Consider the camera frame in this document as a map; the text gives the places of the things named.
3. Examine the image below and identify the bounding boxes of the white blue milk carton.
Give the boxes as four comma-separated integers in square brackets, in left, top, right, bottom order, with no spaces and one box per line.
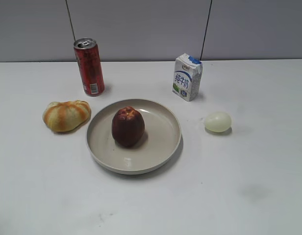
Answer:
[172,53,203,102]

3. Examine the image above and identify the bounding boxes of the pale white egg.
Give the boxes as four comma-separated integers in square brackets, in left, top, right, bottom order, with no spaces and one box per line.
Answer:
[204,112,232,133]

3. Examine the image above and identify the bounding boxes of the golden bread roll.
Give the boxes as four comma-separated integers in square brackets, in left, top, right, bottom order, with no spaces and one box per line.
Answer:
[43,100,91,133]

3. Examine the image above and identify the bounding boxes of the dark red apple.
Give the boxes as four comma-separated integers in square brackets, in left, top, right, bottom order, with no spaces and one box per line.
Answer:
[112,106,145,147]

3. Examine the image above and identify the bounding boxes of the beige round plate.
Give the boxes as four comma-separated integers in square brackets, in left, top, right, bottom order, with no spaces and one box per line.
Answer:
[86,99,182,175]

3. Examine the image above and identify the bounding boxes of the red soda can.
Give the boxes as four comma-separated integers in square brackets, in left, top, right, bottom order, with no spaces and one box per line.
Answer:
[74,38,105,96]

